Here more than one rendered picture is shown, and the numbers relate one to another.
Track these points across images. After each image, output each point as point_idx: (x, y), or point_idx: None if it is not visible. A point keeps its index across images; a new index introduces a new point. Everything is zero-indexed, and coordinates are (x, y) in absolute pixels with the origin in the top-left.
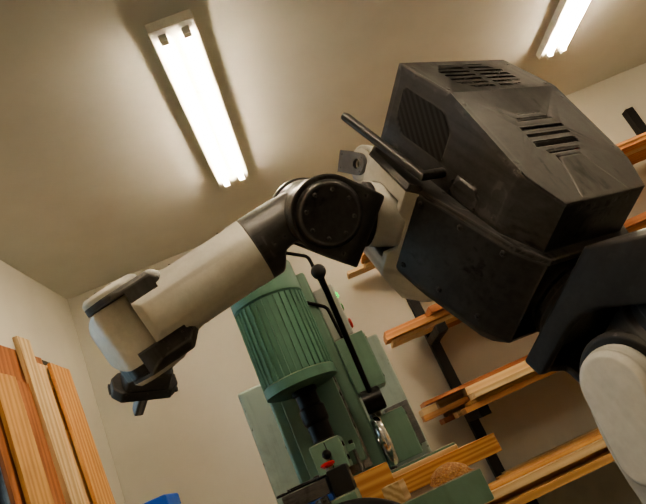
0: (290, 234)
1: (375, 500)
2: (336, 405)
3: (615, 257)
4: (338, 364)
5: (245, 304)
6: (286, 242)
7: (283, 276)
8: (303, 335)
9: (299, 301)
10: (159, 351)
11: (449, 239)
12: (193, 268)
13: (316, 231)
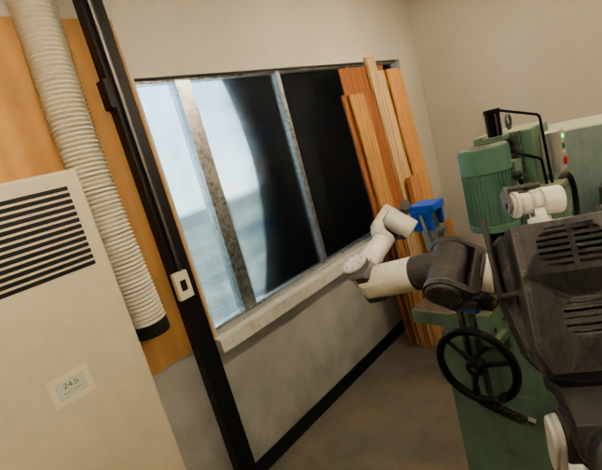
0: None
1: (488, 337)
2: None
3: (567, 409)
4: None
5: (465, 176)
6: None
7: (495, 163)
8: (498, 206)
9: (503, 181)
10: (370, 300)
11: (512, 323)
12: (382, 283)
13: (435, 300)
